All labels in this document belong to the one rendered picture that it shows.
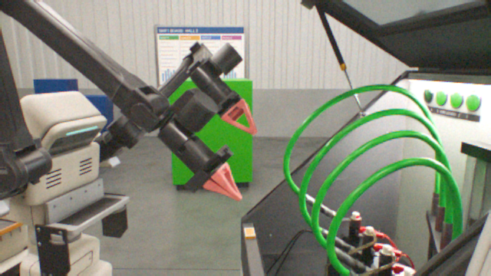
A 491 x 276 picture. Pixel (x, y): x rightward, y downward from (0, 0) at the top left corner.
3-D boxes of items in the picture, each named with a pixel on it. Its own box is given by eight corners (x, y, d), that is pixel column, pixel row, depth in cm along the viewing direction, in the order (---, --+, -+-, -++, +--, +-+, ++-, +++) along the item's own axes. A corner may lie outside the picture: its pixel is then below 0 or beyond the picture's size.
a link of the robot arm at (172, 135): (163, 129, 73) (149, 136, 67) (182, 106, 70) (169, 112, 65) (186, 153, 73) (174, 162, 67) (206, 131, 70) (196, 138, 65)
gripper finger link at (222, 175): (245, 198, 65) (210, 162, 65) (220, 221, 67) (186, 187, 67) (252, 186, 72) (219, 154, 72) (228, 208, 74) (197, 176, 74)
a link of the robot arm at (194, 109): (149, 105, 74) (127, 113, 66) (182, 65, 70) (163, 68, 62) (190, 144, 74) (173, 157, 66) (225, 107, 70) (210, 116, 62)
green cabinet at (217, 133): (244, 168, 508) (244, 77, 482) (252, 188, 424) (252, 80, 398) (178, 170, 497) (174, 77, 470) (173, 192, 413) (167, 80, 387)
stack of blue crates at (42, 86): (39, 146, 648) (31, 79, 623) (54, 140, 696) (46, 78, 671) (107, 146, 646) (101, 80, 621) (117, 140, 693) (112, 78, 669)
